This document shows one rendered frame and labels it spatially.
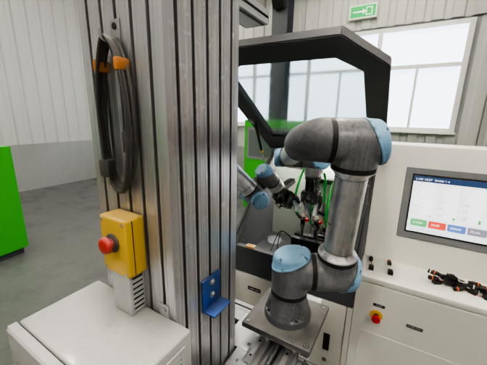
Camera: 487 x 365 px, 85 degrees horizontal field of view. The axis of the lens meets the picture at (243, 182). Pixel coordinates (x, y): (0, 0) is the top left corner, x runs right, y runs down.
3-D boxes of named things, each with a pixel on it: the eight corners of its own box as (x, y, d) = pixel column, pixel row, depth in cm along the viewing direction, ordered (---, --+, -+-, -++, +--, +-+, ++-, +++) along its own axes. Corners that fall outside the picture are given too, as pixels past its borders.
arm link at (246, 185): (190, 107, 95) (277, 198, 110) (190, 108, 105) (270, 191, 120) (167, 130, 95) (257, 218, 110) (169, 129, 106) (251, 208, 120)
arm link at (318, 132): (285, 158, 64) (273, 171, 112) (332, 160, 63) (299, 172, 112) (287, 110, 64) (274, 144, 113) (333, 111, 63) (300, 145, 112)
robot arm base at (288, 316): (301, 338, 80) (304, 309, 77) (256, 318, 87) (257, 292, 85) (316, 308, 92) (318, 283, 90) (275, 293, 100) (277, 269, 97)
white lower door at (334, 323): (231, 361, 177) (232, 269, 160) (232, 358, 178) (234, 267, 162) (332, 416, 146) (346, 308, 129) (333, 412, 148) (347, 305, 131)
